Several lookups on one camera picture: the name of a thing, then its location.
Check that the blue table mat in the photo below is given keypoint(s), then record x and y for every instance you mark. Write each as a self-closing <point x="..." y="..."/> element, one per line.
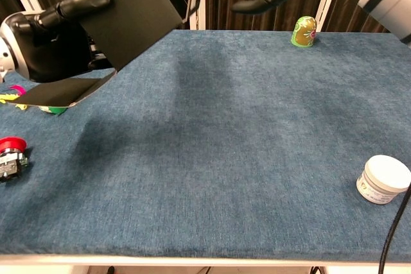
<point x="224" y="142"/>

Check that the feather shuttlecock green base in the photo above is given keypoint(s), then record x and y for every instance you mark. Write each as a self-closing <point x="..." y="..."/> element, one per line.
<point x="53" y="110"/>

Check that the black cardboard box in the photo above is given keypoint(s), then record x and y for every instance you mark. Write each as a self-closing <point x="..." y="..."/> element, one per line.
<point x="128" y="23"/>

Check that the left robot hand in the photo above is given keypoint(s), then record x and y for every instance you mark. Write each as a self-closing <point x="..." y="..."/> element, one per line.
<point x="54" y="49"/>

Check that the green nesting doll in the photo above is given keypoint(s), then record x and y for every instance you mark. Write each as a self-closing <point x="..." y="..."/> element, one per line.
<point x="303" y="33"/>

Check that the white round jar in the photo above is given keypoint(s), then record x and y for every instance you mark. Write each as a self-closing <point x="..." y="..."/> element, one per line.
<point x="379" y="177"/>

